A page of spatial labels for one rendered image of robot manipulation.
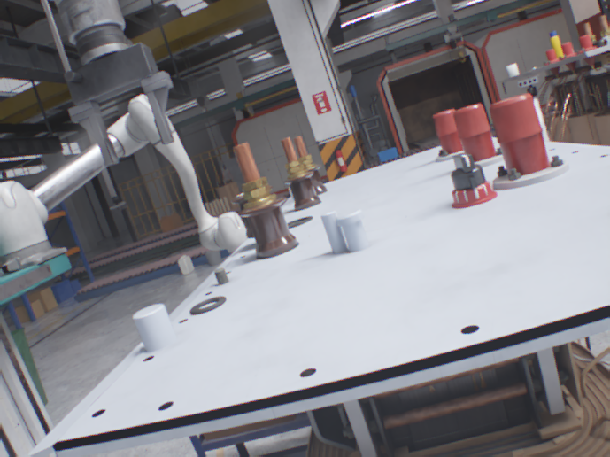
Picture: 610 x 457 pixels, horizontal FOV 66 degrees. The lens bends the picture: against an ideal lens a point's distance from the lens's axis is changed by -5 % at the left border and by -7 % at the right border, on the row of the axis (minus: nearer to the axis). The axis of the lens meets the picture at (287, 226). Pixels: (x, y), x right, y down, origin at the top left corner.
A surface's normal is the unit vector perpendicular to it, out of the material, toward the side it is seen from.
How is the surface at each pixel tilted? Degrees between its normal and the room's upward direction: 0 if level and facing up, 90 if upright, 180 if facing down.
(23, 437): 90
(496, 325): 0
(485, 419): 90
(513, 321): 0
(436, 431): 90
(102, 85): 90
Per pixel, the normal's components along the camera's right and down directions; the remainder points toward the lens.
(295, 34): -0.15, 0.19
